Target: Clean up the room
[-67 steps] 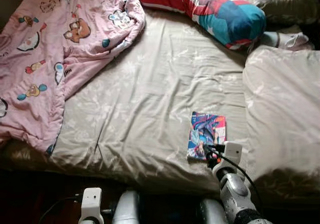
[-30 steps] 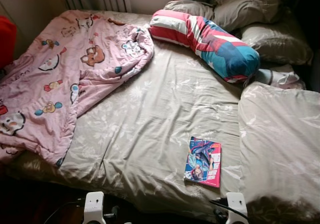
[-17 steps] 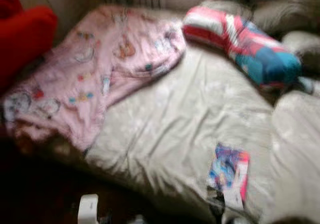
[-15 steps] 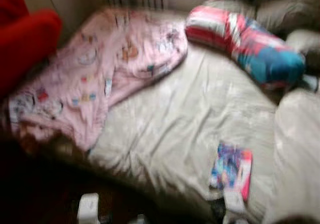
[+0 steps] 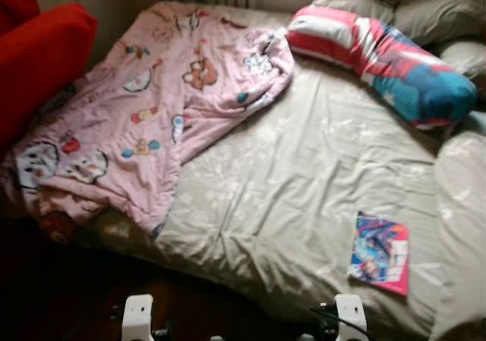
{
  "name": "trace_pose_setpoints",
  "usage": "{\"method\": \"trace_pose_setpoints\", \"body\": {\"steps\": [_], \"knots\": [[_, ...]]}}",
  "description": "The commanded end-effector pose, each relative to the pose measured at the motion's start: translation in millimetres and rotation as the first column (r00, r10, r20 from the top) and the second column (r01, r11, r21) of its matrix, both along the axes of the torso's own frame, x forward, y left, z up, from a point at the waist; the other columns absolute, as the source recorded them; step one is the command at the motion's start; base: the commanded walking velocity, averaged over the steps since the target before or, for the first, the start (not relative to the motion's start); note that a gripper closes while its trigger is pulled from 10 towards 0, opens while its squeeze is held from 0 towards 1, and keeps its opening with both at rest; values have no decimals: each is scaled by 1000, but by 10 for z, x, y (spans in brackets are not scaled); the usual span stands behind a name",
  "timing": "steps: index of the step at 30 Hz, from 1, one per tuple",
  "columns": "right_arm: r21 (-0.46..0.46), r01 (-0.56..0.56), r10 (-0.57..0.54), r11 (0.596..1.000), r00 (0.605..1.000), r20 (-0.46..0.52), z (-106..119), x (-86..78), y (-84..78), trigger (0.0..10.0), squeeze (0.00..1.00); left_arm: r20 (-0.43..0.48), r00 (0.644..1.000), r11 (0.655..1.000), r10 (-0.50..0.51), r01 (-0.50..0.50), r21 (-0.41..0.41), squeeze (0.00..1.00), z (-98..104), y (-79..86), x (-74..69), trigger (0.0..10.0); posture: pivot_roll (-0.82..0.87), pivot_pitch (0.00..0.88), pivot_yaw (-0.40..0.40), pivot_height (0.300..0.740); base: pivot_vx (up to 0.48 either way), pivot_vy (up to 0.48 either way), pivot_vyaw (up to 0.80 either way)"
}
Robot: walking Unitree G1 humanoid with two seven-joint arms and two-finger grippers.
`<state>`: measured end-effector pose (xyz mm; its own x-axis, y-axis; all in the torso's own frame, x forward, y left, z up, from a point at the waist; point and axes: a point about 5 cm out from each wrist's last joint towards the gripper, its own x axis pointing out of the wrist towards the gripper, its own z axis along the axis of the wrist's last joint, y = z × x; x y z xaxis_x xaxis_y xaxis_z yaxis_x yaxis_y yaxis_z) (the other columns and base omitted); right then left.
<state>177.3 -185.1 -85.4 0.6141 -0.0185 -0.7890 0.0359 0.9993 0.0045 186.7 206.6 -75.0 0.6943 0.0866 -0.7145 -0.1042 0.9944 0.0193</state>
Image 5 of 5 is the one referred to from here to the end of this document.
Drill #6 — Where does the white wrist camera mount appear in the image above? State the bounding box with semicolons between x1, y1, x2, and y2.
121;295;156;341
335;293;370;341

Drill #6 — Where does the large beige floral pillow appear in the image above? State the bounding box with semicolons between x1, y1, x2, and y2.
428;128;486;341

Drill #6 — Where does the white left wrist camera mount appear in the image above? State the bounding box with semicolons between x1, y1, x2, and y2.
121;295;156;341

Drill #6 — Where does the red cushion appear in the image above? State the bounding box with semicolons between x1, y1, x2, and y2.
0;0;98;158

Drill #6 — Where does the small white printed cloth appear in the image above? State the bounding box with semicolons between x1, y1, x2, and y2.
459;112;486;135

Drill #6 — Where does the colourful comic book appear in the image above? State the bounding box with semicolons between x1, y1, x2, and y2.
347;210;412;297

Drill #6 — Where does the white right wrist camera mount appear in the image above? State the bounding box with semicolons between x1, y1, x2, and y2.
335;293;370;341

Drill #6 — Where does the beige floral bed sheet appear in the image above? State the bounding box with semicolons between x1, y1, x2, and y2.
72;3;486;341

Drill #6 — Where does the red blue striped pillow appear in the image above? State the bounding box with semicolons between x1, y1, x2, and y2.
286;5;478;132

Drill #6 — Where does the pink cartoon print blanket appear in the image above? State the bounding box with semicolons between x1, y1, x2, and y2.
0;1;296;245

